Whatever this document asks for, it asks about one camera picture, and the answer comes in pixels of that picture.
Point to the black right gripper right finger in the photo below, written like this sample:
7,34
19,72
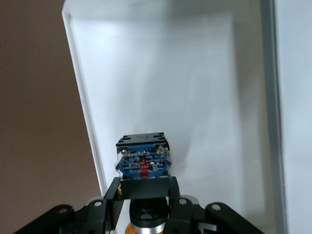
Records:
195,219

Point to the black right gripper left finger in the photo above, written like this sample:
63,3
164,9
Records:
80,219

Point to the blue black pushbutton switch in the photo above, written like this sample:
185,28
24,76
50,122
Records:
142,187

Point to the white plastic bin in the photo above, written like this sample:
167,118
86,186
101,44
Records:
165,73

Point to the white drawer cabinet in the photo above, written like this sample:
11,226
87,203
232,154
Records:
297,97

